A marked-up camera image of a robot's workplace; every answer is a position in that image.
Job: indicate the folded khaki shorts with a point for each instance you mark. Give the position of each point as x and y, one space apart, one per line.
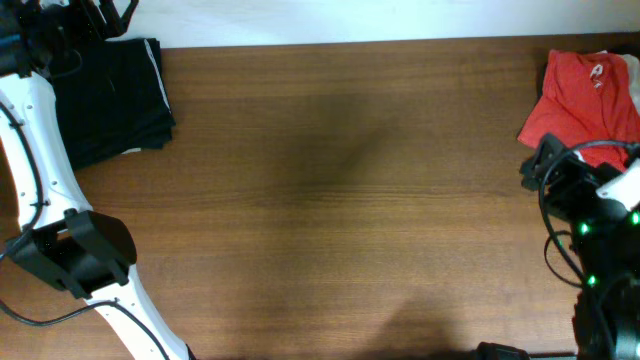
132 150

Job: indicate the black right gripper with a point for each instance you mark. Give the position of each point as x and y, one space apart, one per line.
582 180

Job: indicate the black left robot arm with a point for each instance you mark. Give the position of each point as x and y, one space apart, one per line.
62 240

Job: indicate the black shorts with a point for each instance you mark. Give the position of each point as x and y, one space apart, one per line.
110 98

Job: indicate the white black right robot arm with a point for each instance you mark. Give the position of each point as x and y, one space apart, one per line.
605 262

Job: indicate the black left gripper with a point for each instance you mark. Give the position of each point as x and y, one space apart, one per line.
115 25

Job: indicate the red shirt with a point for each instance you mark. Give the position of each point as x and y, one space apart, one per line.
582 100

